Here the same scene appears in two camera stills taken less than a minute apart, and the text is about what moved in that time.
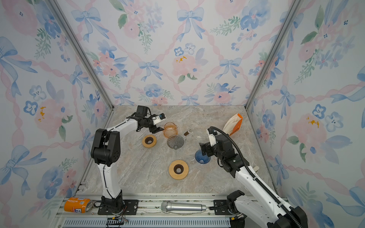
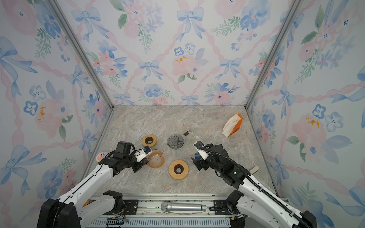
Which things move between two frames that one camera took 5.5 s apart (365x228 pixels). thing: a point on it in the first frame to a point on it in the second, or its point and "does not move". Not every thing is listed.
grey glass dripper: (175, 141) does not move
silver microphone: (168, 206) does not move
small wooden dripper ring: (153, 144) does not move
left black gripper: (156, 129) to (139, 165)
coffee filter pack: (233, 125) does not move
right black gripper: (206, 146) to (199, 163)
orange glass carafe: (170, 129) to (156, 159)
